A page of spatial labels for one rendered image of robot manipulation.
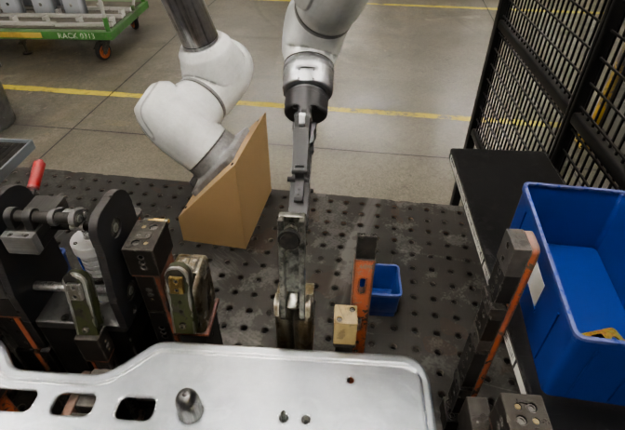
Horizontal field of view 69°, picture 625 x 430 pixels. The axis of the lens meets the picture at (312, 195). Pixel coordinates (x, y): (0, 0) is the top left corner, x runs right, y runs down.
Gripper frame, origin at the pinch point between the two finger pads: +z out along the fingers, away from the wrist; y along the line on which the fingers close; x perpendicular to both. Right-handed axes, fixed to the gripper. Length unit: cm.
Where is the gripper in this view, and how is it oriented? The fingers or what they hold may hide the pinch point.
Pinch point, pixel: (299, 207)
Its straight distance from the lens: 72.4
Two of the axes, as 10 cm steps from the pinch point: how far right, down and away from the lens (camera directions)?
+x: 10.0, 0.4, -0.5
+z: -0.6, 9.5, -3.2
